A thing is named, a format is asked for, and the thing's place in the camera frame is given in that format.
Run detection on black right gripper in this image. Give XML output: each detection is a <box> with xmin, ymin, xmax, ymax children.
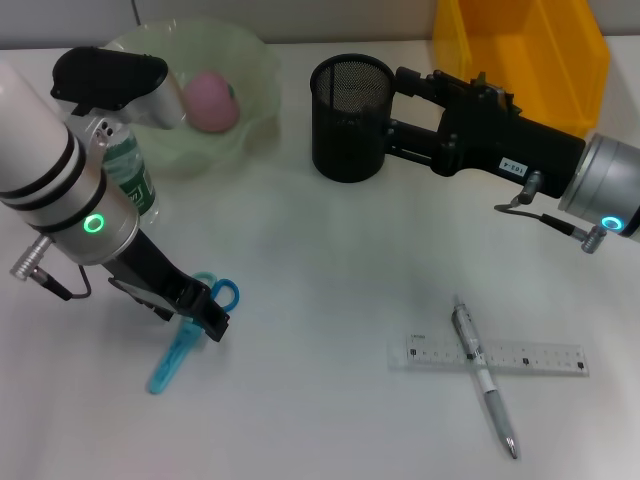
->
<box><xmin>383</xmin><ymin>67</ymin><xmax>587</xmax><ymax>200</ymax></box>

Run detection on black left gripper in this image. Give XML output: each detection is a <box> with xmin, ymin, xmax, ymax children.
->
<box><xmin>101</xmin><ymin>228</ymin><xmax>232</xmax><ymax>345</ymax></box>

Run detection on blue scissors with sheath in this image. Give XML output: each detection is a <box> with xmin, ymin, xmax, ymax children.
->
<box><xmin>147</xmin><ymin>271</ymin><xmax>242</xmax><ymax>396</ymax></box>

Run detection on black mesh pen holder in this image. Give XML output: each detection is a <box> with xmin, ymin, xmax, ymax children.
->
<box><xmin>309</xmin><ymin>54</ymin><xmax>398</xmax><ymax>183</ymax></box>

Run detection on green plastic wrapper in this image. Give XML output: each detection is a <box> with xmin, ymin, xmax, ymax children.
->
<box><xmin>469</xmin><ymin>72</ymin><xmax>521</xmax><ymax>114</ymax></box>

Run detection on clear plastic bottle green label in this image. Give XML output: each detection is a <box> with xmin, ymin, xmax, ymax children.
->
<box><xmin>102</xmin><ymin>127</ymin><xmax>162</xmax><ymax>227</ymax></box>

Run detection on pink peach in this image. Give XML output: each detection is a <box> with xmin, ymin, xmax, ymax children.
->
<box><xmin>182</xmin><ymin>70</ymin><xmax>242</xmax><ymax>134</ymax></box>

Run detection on pale green glass fruit plate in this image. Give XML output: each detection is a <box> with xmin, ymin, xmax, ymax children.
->
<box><xmin>99</xmin><ymin>18</ymin><xmax>283</xmax><ymax>179</ymax></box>

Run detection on clear plastic ruler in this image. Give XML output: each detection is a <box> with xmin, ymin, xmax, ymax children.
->
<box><xmin>389</xmin><ymin>333</ymin><xmax>591</xmax><ymax>378</ymax></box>

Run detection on white grey ballpoint pen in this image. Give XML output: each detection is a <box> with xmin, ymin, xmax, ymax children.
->
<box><xmin>450</xmin><ymin>294</ymin><xmax>521</xmax><ymax>461</ymax></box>

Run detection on yellow plastic bin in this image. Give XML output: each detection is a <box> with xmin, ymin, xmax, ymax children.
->
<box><xmin>432</xmin><ymin>0</ymin><xmax>612</xmax><ymax>139</ymax></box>

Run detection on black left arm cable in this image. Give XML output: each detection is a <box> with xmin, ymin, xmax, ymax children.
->
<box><xmin>9</xmin><ymin>234</ymin><xmax>92</xmax><ymax>302</ymax></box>

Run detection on grey right arm cable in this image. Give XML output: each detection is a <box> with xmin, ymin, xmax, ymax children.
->
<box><xmin>494</xmin><ymin>169</ymin><xmax>609</xmax><ymax>254</ymax></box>

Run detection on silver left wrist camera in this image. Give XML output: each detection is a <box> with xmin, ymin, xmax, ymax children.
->
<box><xmin>49</xmin><ymin>45</ymin><xmax>186</xmax><ymax>132</ymax></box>

